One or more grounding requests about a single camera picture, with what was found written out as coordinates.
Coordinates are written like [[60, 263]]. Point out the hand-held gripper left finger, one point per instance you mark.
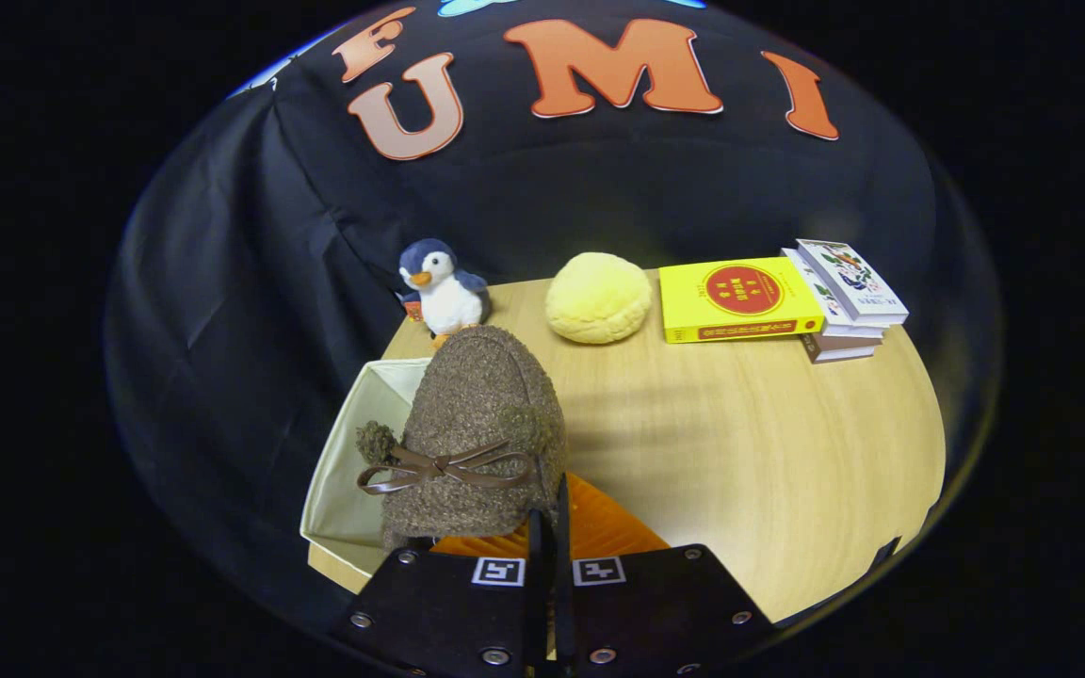
[[537, 603]]

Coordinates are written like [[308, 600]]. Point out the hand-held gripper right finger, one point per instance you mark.
[[563, 603]]

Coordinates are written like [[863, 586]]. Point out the brown fabric storage box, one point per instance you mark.
[[354, 490]]

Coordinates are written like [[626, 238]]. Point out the brown fuzzy slipper shoe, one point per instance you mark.
[[477, 395]]

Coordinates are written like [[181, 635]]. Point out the yellow bun-shaped plush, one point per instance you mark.
[[597, 297]]

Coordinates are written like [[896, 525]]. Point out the penguin plush toy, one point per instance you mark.
[[448, 297]]

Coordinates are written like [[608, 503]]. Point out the yellow book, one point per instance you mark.
[[740, 297]]

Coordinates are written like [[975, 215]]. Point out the brown cover book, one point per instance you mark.
[[839, 348]]

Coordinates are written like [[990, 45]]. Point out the white floral cover book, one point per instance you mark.
[[858, 278]]

